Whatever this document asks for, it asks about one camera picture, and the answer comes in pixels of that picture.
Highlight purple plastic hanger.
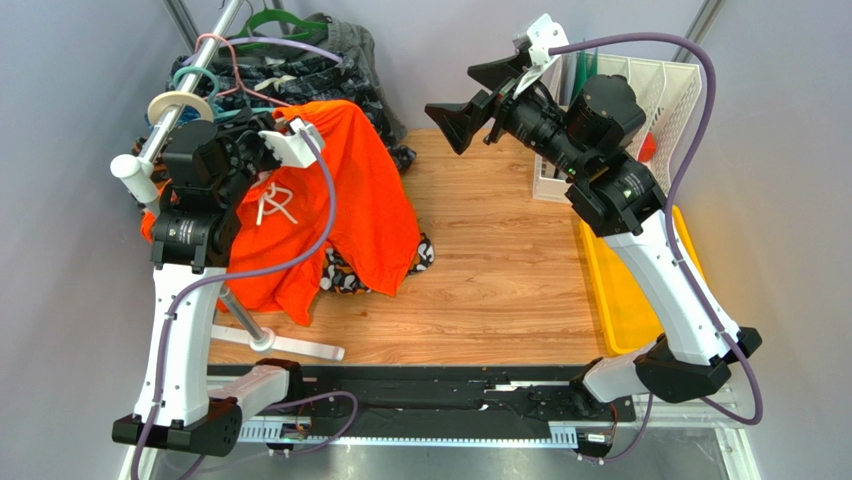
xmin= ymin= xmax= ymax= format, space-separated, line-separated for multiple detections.
xmin=180 ymin=36 xmax=343 ymax=68

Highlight white file organizer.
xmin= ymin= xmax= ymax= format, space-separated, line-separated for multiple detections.
xmin=532 ymin=53 xmax=702 ymax=204

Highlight teal plastic hanger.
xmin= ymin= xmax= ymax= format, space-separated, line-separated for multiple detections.
xmin=170 ymin=64 xmax=253 ymax=123

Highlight pink wire hanger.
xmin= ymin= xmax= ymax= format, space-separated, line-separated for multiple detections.
xmin=195 ymin=33 xmax=290 ymax=107

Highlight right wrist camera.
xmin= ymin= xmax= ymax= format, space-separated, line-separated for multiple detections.
xmin=512 ymin=13 xmax=569 ymax=99

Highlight metal clothes rack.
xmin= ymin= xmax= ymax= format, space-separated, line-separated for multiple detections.
xmin=110 ymin=1 xmax=345 ymax=361

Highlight yellow plastic bin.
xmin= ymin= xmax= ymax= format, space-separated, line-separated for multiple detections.
xmin=580 ymin=211 xmax=716 ymax=364

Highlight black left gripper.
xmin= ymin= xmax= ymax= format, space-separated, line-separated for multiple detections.
xmin=214 ymin=107 xmax=290 ymax=210

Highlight orange camouflage shorts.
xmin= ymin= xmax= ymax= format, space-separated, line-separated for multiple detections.
xmin=133 ymin=136 xmax=437 ymax=295

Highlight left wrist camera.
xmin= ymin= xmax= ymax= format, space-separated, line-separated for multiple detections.
xmin=259 ymin=117 xmax=326 ymax=169

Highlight grey olive garment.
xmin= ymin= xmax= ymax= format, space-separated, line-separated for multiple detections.
xmin=288 ymin=12 xmax=408 ymax=140

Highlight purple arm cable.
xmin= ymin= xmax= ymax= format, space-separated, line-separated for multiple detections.
xmin=547 ymin=31 xmax=765 ymax=466
xmin=129 ymin=129 xmax=361 ymax=480

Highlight green plastic hanger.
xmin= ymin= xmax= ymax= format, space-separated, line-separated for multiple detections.
xmin=227 ymin=8 xmax=329 ymax=50

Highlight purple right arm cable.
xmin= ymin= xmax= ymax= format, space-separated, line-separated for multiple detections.
xmin=547 ymin=31 xmax=765 ymax=466

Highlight black grey patterned shorts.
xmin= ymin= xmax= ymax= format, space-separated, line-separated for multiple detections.
xmin=207 ymin=56 xmax=417 ymax=173

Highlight green folder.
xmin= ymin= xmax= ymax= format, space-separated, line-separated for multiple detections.
xmin=570 ymin=48 xmax=599 ymax=101

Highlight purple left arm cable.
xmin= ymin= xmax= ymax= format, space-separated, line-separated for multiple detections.
xmin=129 ymin=129 xmax=361 ymax=480

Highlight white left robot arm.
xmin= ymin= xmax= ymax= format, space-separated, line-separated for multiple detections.
xmin=111 ymin=108 xmax=280 ymax=457

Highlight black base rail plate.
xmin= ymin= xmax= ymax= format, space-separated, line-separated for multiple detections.
xmin=207 ymin=363 xmax=640 ymax=441

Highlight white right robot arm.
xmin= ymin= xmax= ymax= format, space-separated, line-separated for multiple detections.
xmin=424 ymin=56 xmax=762 ymax=416

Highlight beige plastic hanger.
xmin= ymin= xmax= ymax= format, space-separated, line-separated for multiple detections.
xmin=146 ymin=91 xmax=215 ymax=124

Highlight bright orange shorts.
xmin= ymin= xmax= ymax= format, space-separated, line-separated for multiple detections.
xmin=139 ymin=99 xmax=423 ymax=327

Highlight red small object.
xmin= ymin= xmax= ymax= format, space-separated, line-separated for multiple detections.
xmin=637 ymin=132 xmax=658 ymax=164

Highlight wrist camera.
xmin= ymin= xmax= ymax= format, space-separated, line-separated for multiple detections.
xmin=512 ymin=13 xmax=569 ymax=99
xmin=259 ymin=117 xmax=326 ymax=169

